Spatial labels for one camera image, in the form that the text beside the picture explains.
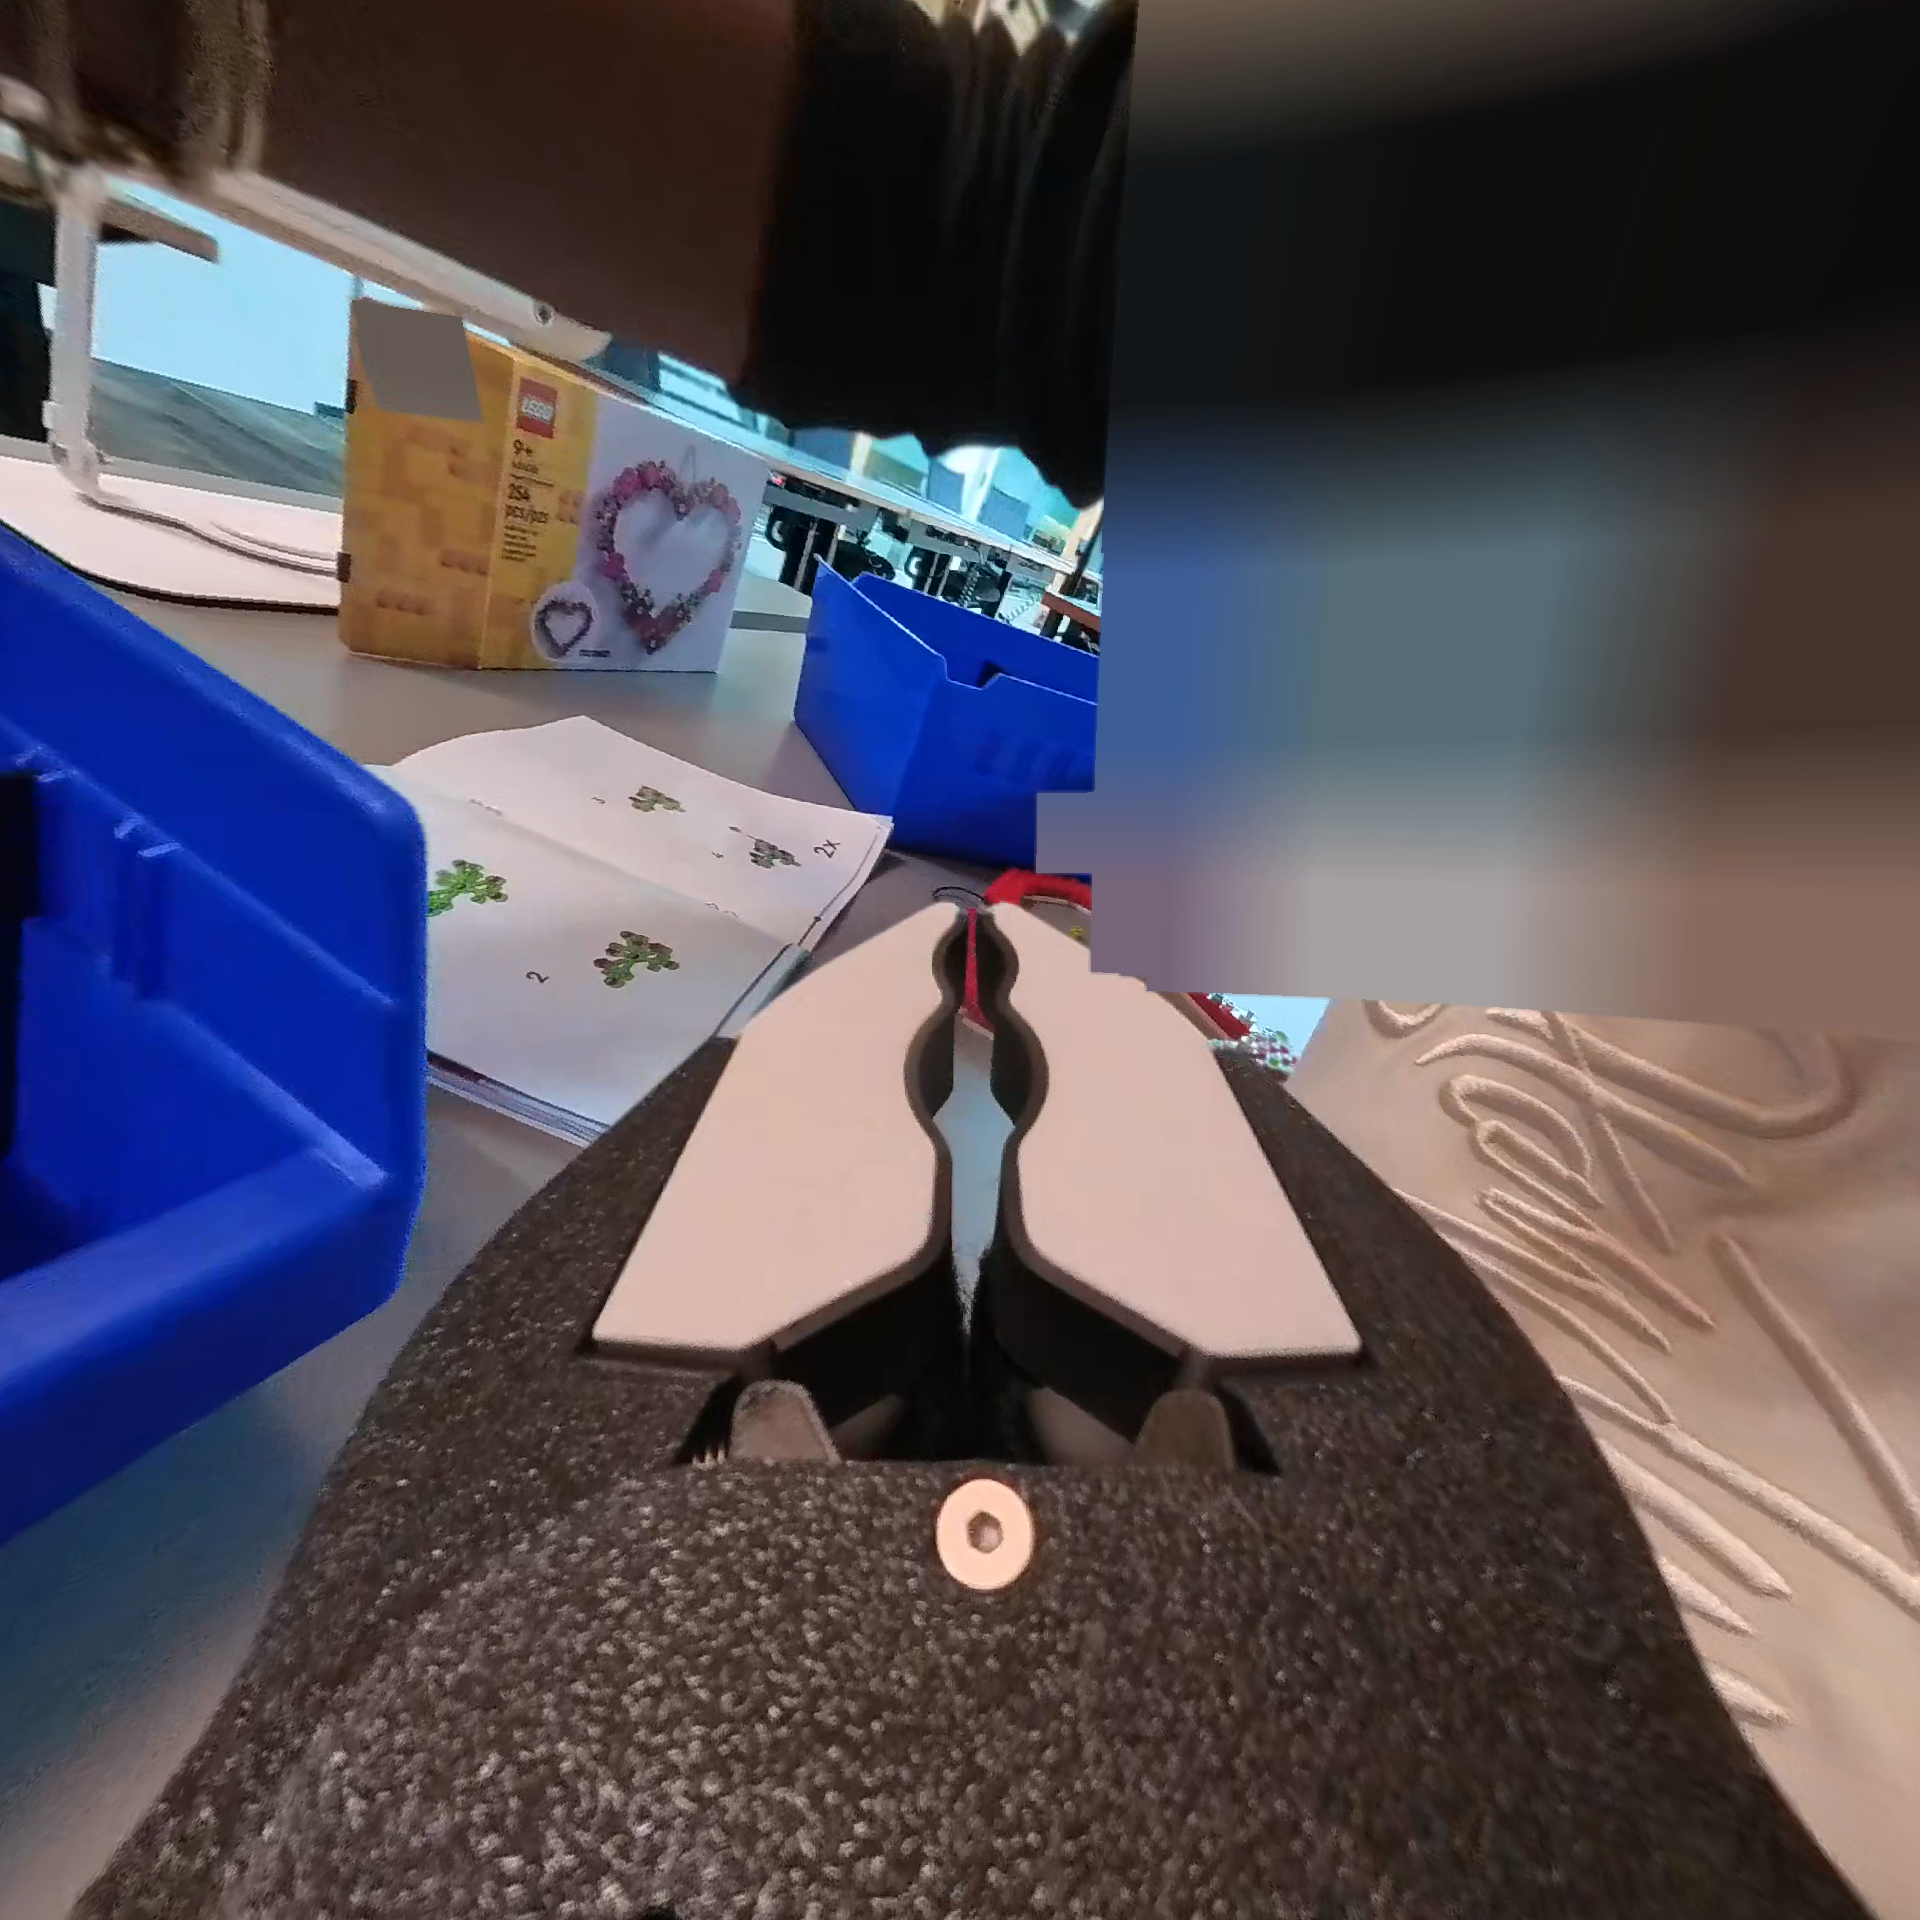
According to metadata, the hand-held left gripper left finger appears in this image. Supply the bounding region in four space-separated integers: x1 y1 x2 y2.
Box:
589 902 965 1369

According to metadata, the yellow brick toy box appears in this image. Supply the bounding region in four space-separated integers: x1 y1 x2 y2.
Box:
336 298 769 675

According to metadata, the red heart brick frame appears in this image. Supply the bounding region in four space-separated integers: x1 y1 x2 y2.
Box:
967 865 1299 1076

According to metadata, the person's right forearm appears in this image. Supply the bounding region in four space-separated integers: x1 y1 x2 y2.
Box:
0 0 1135 511

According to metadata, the small blue plastic bin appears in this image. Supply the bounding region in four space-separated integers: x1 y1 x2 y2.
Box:
791 563 1101 874

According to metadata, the open instruction booklet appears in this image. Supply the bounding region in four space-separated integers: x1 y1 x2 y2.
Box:
363 716 895 1146

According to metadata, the large blue plastic bin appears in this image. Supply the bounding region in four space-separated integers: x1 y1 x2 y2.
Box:
0 522 432 1547

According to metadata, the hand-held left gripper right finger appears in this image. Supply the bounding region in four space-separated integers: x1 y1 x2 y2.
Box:
983 904 1367 1374

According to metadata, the cream embroidered shirt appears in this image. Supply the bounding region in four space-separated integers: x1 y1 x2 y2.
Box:
1288 996 1920 1920

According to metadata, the background desk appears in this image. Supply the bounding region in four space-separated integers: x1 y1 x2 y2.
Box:
761 428 1104 641

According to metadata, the grey desk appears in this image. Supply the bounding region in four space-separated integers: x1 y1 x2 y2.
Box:
0 570 1104 1920

